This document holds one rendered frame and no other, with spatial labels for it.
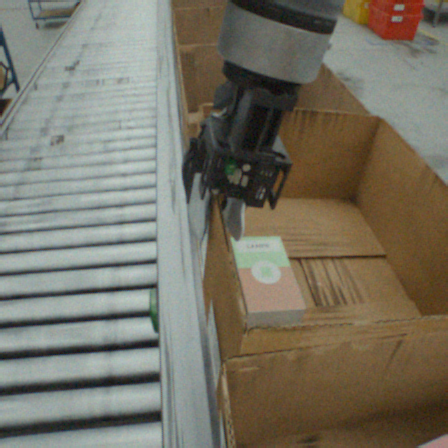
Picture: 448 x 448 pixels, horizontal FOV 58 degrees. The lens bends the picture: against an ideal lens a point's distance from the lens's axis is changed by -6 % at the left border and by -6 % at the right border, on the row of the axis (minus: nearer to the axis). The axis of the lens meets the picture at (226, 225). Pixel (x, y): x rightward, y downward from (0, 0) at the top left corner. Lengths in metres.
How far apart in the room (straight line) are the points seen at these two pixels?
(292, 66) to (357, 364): 0.25
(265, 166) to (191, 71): 0.66
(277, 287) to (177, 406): 0.18
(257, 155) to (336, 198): 0.41
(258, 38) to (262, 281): 0.30
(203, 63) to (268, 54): 0.68
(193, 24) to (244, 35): 1.06
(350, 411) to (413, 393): 0.07
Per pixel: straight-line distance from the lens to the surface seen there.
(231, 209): 0.47
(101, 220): 0.98
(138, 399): 0.67
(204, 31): 1.40
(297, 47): 0.34
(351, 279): 0.62
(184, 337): 0.54
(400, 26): 5.46
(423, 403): 0.51
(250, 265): 0.54
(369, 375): 0.41
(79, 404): 0.68
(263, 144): 0.38
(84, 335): 0.75
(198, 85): 1.03
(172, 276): 0.61
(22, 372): 0.74
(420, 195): 0.61
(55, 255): 0.90
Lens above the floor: 1.33
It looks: 40 degrees down
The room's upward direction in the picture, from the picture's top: straight up
